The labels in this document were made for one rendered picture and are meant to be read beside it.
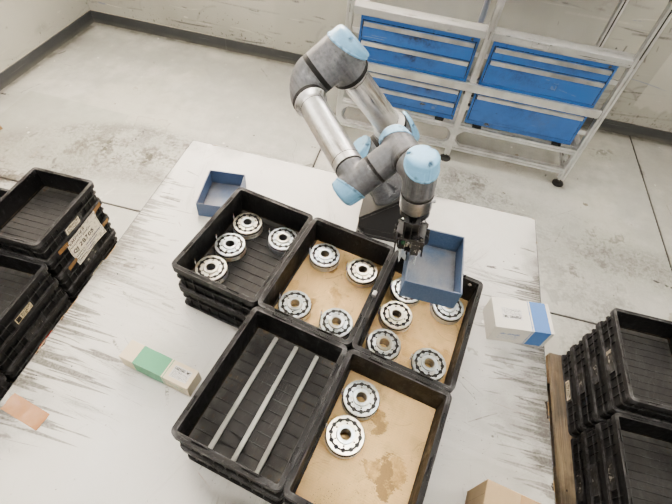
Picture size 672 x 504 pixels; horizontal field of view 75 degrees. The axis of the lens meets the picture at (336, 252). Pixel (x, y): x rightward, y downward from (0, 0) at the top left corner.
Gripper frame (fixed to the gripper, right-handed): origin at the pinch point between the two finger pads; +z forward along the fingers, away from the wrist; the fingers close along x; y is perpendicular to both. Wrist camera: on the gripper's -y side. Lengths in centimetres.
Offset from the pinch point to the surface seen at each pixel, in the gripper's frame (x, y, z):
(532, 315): 44, -16, 38
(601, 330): 83, -40, 73
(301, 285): -32.8, 0.0, 25.1
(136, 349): -75, 34, 27
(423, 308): 7.4, -3.9, 29.9
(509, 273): 39, -40, 47
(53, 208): -161, -26, 44
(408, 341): 4.5, 9.4, 29.5
